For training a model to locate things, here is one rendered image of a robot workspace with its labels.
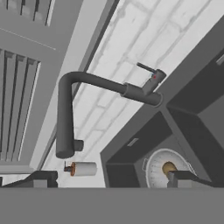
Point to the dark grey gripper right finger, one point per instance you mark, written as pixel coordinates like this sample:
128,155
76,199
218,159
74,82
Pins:
182,178

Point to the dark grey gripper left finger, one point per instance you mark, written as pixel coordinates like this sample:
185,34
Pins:
43,178

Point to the white colander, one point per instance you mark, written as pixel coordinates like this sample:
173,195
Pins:
159,166

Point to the dark grey double sink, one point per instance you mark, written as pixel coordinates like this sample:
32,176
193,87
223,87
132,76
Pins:
175,122

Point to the dark grey sink faucet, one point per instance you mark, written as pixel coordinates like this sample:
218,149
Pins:
87,96

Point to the brown kiwi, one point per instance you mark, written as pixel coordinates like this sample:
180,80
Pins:
168,167

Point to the white paper towel roll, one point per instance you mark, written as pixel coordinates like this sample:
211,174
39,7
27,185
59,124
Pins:
83,169

